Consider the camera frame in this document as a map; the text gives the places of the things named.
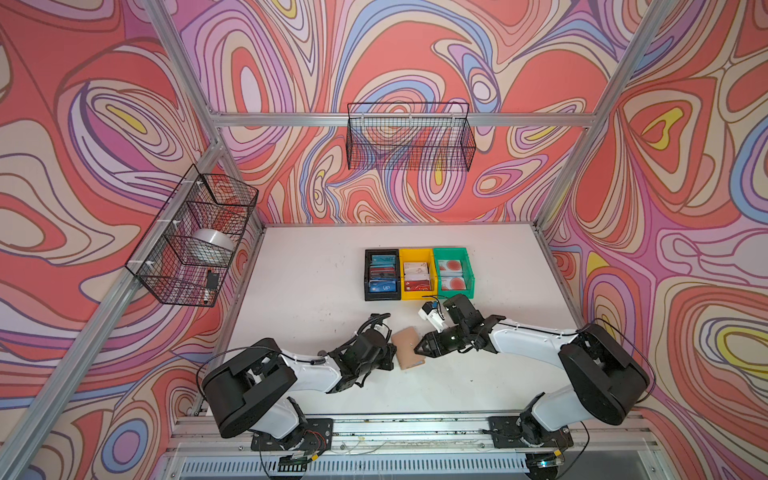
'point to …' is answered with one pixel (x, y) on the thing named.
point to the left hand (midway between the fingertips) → (401, 350)
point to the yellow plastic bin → (418, 274)
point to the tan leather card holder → (406, 340)
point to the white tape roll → (211, 247)
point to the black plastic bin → (382, 274)
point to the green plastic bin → (454, 272)
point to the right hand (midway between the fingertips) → (422, 355)
